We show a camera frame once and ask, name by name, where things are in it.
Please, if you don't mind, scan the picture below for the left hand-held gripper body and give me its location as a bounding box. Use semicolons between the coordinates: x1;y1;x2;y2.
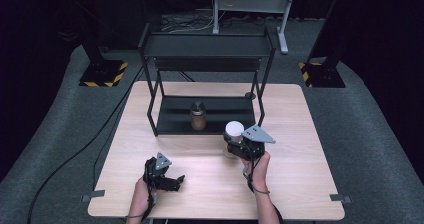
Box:
143;152;173;189

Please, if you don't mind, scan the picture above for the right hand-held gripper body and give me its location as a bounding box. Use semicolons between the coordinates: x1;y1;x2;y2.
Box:
241;124;277;162

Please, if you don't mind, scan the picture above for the white-lidded spice jar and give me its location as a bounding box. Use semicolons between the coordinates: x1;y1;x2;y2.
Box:
223;120;246;159

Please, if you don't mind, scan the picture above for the black metal two-tier rack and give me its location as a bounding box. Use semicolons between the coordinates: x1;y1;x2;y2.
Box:
138;23;277;138

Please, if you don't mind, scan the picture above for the person's right hand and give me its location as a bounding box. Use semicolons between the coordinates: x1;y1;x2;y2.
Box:
241;151;272;194

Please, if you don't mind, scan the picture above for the person's left hand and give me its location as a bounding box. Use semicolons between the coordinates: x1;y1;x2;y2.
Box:
128;177;158;217

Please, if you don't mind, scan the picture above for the black stand with striped base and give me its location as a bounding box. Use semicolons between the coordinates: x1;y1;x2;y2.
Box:
78;0;129;88
298;0;347;89

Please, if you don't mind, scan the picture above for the left hand-held gripper cable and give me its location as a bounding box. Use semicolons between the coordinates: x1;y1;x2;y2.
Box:
125;187;158;222

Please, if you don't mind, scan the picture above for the hand-held gripper cable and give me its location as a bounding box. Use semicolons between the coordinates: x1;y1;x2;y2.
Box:
242;160;283;224
125;187;158;222

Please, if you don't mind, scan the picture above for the right hand-held gripper cable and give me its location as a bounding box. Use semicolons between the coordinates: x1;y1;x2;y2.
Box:
242;160;283;224

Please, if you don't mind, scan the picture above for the thin black cable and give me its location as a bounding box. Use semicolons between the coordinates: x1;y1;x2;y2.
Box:
92;93;134;192

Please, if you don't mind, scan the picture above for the long thick black cable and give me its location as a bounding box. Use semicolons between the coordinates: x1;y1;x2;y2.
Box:
26;65;148;224

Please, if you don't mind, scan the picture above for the bundle of floor cables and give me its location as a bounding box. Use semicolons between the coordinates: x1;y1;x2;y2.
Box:
159;13;215;34

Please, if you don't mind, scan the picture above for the grey metal stand frame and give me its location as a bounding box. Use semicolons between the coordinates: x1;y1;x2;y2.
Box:
212;0;297;55

